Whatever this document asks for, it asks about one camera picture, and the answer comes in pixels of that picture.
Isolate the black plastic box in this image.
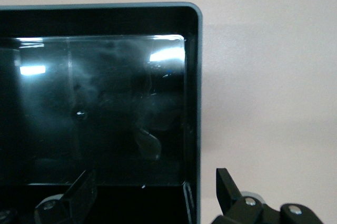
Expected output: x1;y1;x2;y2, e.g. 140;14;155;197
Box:
0;2;204;224

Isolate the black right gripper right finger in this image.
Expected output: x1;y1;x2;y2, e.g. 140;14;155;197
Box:
212;168;323;224

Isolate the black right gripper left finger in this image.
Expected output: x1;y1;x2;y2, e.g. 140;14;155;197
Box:
0;169;98;224

